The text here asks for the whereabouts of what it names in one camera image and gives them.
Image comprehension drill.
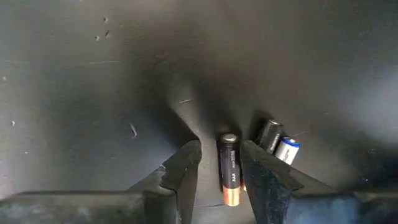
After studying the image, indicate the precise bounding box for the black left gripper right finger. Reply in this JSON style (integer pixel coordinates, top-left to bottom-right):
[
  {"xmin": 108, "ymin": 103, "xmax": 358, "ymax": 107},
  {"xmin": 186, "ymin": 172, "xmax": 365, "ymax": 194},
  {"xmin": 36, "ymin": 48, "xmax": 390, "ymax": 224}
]
[{"xmin": 242, "ymin": 139, "xmax": 304, "ymax": 224}]

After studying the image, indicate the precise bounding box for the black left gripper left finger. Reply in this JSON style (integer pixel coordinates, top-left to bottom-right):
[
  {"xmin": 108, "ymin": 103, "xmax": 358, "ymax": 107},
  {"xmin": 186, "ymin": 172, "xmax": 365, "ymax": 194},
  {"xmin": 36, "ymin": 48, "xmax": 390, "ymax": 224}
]
[{"xmin": 129, "ymin": 139, "xmax": 203, "ymax": 224}]

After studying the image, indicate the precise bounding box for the white battery with blue end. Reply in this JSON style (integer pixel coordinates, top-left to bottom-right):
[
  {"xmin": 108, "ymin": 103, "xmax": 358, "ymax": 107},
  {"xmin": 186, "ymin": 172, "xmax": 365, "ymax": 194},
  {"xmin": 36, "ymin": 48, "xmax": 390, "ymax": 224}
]
[{"xmin": 274, "ymin": 136, "xmax": 302, "ymax": 166}]

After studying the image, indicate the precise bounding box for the black table mat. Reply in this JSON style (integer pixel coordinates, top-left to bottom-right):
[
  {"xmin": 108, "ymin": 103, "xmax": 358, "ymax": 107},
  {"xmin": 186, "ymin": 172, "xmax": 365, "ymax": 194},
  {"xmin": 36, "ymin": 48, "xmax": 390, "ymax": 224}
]
[{"xmin": 0, "ymin": 0, "xmax": 398, "ymax": 224}]

